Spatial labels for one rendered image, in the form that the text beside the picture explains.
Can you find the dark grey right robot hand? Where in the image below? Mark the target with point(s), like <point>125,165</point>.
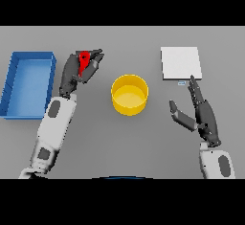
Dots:
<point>207,117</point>

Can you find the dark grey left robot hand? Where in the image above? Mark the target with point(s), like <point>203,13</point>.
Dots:
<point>69,72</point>

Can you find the red beaker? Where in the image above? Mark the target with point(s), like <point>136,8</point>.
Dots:
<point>83,60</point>

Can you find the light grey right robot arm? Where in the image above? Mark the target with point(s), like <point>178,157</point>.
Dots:
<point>215,163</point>

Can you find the pale square measuring scale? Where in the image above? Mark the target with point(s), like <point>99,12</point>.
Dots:
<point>181,62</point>

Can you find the yellow bowl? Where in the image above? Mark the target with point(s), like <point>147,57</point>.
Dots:
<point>129,94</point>

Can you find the blue tray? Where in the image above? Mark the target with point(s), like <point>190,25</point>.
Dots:
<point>28,83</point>

